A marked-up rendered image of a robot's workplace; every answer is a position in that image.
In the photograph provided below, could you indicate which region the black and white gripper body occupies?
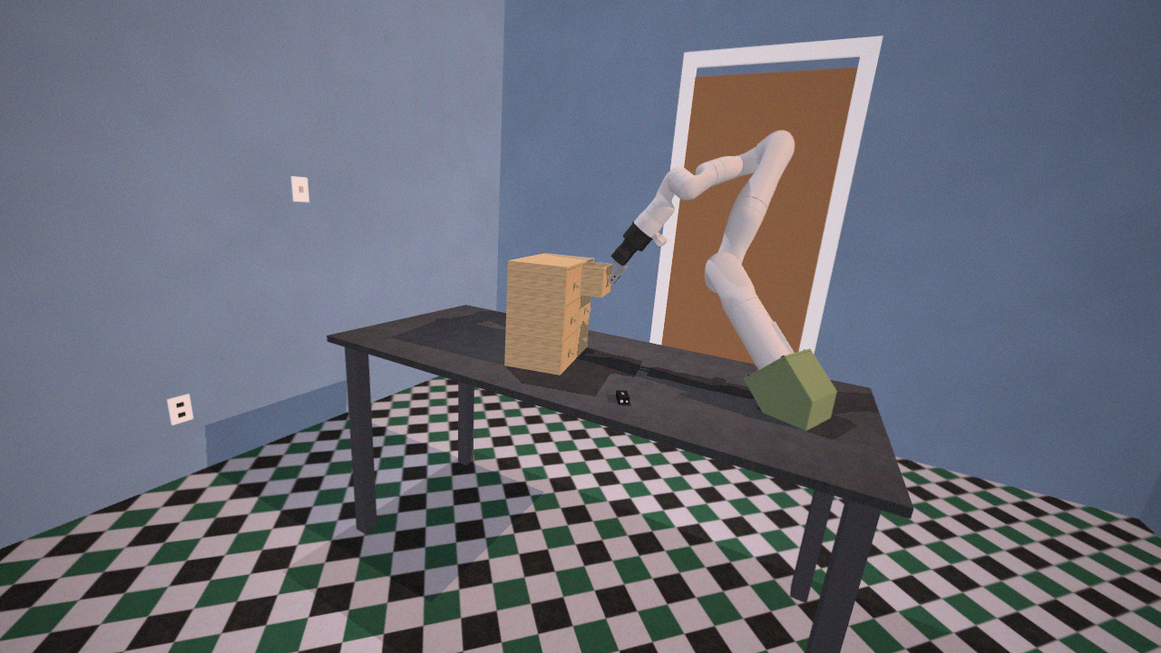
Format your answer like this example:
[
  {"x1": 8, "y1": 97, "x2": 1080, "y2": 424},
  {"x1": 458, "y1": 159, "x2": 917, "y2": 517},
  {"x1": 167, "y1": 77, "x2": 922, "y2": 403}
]
[{"x1": 611, "y1": 210, "x2": 668, "y2": 266}]

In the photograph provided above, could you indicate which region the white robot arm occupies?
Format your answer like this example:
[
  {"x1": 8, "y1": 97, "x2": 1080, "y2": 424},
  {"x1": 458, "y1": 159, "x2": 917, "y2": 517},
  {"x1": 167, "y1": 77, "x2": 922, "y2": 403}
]
[{"x1": 646, "y1": 131, "x2": 795, "y2": 369}]

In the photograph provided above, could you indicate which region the light wooden chest of drawers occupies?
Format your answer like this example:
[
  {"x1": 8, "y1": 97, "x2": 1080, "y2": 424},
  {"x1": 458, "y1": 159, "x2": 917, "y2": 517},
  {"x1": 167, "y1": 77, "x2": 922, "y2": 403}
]
[{"x1": 504, "y1": 253, "x2": 594, "y2": 375}]

